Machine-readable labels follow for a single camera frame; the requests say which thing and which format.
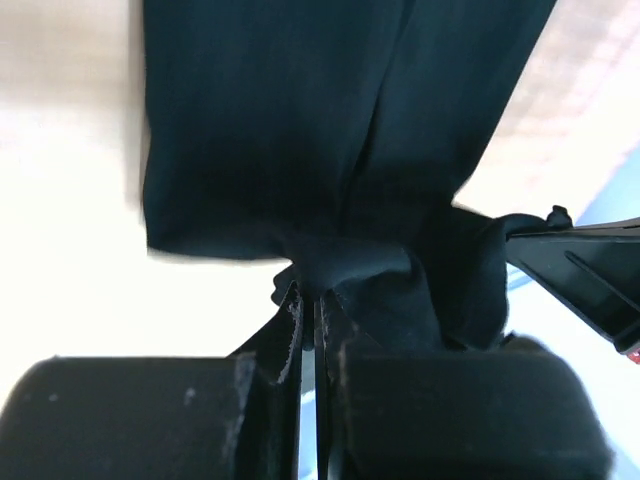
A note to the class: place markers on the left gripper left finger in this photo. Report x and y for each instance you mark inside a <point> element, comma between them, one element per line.
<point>162,418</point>

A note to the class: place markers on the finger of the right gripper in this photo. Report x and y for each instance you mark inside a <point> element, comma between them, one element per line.
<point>593,271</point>

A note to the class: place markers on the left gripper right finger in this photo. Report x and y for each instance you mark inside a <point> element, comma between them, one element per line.
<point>448,415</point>

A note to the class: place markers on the black t shirt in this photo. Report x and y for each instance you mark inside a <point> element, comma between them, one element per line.
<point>335,134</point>

